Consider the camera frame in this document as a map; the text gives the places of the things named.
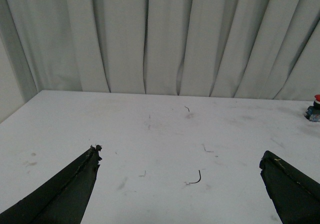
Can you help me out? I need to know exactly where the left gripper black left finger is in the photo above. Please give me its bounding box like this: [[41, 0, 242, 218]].
[[0, 145, 102, 224]]

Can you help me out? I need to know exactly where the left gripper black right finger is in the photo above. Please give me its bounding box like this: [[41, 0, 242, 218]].
[[259, 150, 320, 224]]

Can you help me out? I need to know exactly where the white curtain backdrop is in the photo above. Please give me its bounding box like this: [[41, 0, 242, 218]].
[[0, 0, 320, 120]]

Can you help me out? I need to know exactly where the red push button switch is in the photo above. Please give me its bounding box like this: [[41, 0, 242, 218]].
[[305, 94, 320, 122]]

